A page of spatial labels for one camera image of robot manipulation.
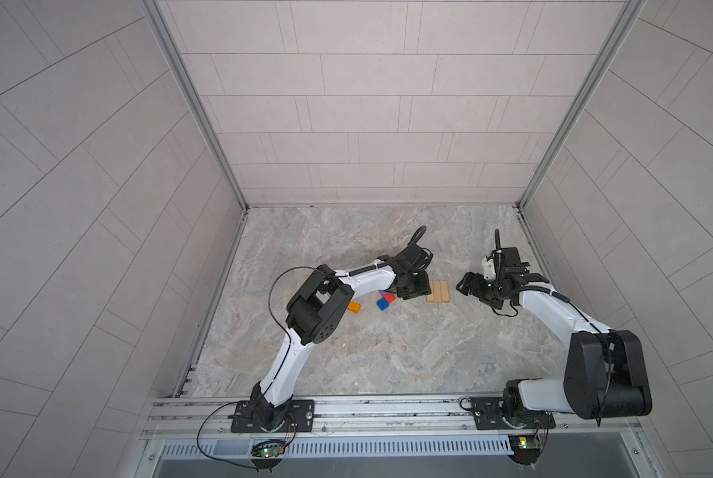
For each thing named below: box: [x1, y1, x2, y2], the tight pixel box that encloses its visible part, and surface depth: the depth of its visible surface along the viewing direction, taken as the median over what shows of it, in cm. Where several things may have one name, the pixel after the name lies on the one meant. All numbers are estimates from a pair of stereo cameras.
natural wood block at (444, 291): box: [439, 279, 451, 303], surface depth 94 cm
